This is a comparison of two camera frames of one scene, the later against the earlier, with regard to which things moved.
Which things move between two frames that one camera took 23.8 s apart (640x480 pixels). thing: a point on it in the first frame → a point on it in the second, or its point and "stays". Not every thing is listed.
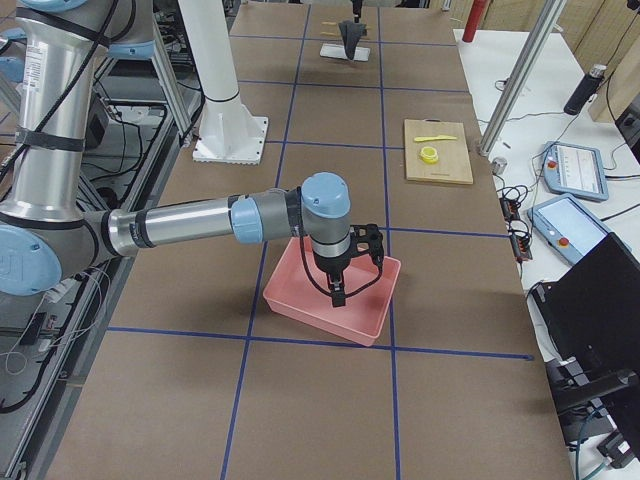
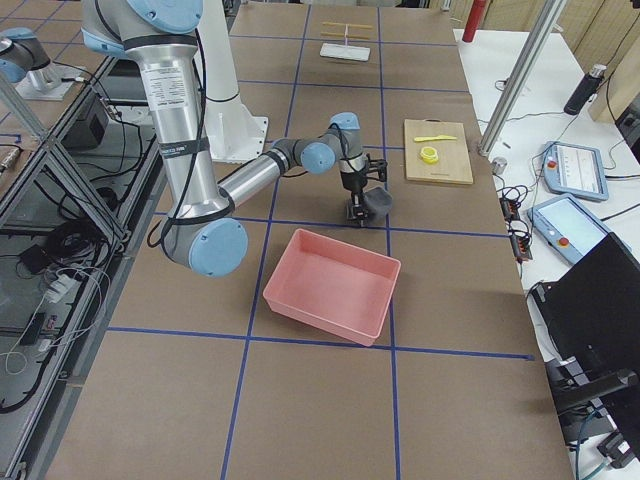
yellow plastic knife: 418,139 stays
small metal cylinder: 499,165 stays
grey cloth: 351,33 → 377,202
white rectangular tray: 338,51 stays
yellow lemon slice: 429,155 stays
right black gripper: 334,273 → 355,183
